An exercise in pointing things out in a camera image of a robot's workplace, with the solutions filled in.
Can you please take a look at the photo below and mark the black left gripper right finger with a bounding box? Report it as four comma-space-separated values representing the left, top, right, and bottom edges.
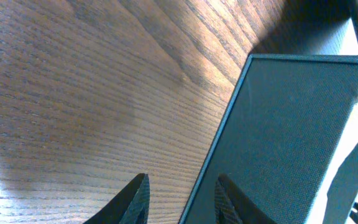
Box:
214, 174, 276, 224

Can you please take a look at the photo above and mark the black gift box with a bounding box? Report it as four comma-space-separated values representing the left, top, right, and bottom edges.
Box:
180, 1, 358, 223

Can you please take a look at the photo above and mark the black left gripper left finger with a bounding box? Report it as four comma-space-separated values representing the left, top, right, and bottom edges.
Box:
84, 173, 150, 224

